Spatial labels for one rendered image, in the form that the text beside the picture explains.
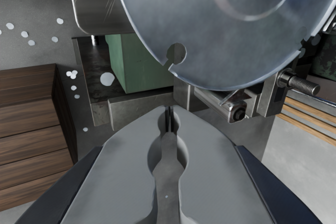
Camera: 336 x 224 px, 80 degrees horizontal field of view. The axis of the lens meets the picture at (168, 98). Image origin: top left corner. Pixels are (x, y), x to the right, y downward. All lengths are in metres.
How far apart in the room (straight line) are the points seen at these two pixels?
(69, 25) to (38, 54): 0.17
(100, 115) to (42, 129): 0.36
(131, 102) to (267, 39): 0.24
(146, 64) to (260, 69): 0.18
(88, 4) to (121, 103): 0.22
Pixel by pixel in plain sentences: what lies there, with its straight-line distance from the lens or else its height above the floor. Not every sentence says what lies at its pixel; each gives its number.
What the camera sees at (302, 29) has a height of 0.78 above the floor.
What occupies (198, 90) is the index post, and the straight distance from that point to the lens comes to 0.32.
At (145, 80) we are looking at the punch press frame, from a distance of 0.36.
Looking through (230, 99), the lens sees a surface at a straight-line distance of 0.27.
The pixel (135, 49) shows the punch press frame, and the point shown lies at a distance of 0.34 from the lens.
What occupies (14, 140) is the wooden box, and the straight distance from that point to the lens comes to 0.76.
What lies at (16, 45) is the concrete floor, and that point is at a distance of 1.00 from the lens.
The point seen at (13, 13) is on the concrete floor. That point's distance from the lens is 0.98.
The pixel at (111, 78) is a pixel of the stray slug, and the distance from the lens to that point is 0.34.
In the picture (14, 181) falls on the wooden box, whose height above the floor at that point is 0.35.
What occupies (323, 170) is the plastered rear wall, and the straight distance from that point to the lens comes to 1.90.
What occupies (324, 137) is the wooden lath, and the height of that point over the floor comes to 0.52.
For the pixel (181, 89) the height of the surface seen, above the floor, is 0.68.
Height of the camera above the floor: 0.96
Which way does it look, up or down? 54 degrees down
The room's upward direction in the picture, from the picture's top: 137 degrees clockwise
